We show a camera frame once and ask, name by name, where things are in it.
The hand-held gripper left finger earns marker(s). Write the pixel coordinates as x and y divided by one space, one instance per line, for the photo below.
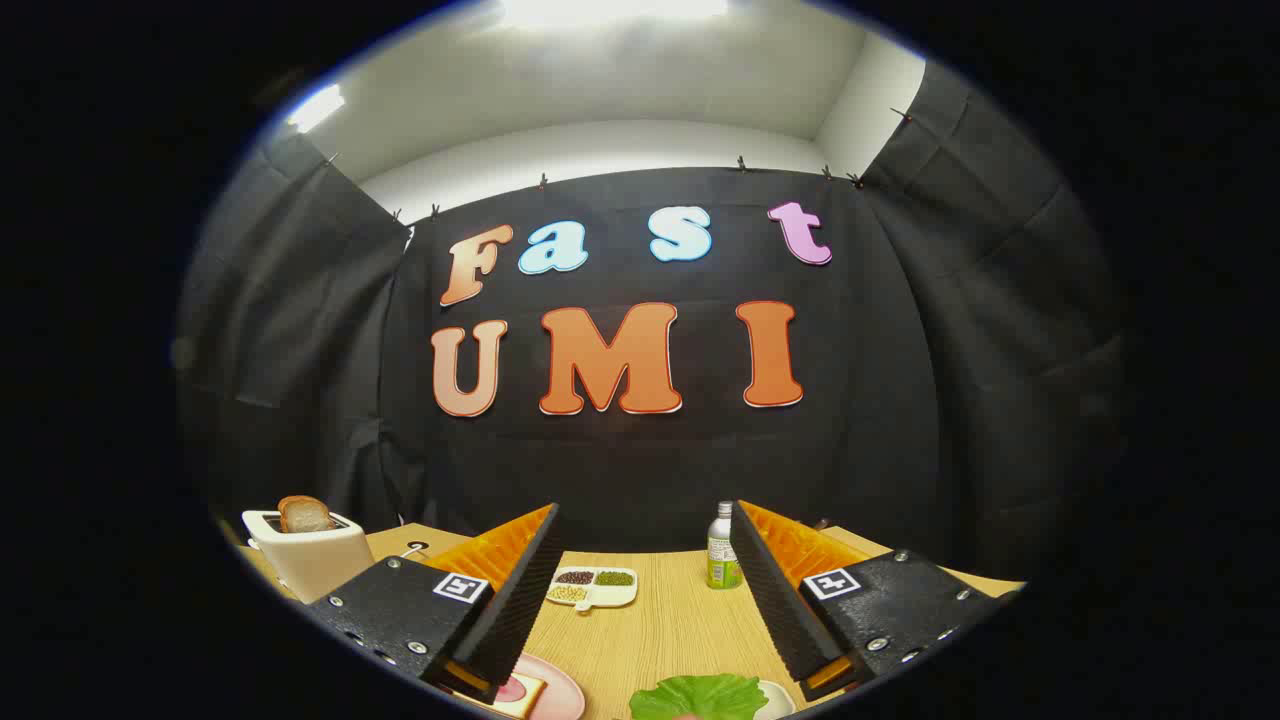
520 600

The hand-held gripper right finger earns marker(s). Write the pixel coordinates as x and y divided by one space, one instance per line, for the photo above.
770 600

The green lettuce leaf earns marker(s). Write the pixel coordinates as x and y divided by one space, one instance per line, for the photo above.
700 698

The brown toast slice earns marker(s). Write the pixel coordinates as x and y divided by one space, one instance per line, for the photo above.
304 514

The pile of yellow beans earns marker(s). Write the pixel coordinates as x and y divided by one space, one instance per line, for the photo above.
567 593

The pile of dark beans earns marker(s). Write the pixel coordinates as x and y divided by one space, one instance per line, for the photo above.
575 577

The green label drink bottle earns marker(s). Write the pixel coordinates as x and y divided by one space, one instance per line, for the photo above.
722 560

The white divided dish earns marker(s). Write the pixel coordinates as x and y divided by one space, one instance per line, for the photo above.
610 595

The pink ham slice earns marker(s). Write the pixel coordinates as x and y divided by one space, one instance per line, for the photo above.
511 690

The pile of green beans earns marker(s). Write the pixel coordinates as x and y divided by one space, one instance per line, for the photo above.
614 578

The large white plate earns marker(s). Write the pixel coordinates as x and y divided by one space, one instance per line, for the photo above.
780 700

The pink plate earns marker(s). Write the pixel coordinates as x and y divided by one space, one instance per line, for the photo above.
562 695

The white bread slice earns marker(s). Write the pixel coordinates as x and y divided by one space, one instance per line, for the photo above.
525 705

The black backdrop cloth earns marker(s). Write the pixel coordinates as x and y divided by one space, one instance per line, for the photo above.
640 470

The white toaster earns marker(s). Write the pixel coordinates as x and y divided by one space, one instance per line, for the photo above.
320 565

